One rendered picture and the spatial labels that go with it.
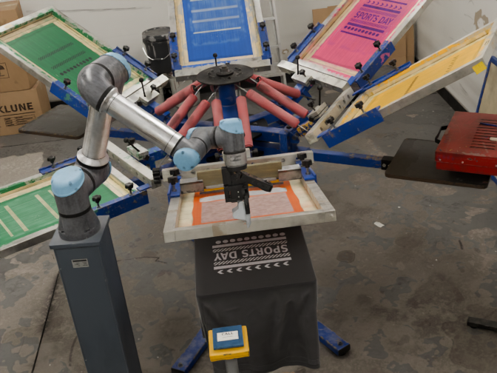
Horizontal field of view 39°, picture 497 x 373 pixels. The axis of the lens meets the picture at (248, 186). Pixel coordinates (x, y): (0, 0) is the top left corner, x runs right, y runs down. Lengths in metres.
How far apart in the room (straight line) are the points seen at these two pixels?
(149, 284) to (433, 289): 1.68
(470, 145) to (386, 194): 1.91
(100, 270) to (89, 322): 0.25
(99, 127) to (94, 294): 0.63
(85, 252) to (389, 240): 2.43
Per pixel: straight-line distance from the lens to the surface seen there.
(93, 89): 2.25
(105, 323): 2.74
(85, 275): 2.62
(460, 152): 3.12
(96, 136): 2.49
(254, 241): 2.82
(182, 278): 4.33
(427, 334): 3.81
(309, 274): 2.61
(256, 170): 2.91
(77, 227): 2.53
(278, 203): 2.65
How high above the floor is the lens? 2.48
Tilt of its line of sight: 28 degrees down
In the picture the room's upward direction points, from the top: 6 degrees counter-clockwise
